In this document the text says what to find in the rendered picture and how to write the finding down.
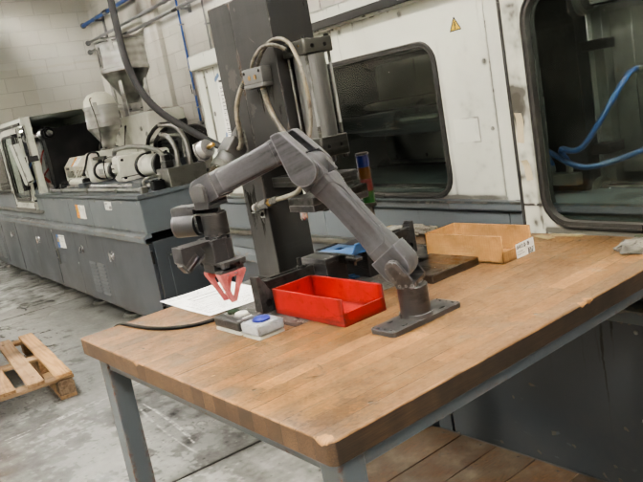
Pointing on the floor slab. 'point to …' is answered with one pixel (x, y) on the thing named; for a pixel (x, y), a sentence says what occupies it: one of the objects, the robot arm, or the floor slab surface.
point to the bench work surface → (378, 369)
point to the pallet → (33, 369)
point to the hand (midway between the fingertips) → (230, 296)
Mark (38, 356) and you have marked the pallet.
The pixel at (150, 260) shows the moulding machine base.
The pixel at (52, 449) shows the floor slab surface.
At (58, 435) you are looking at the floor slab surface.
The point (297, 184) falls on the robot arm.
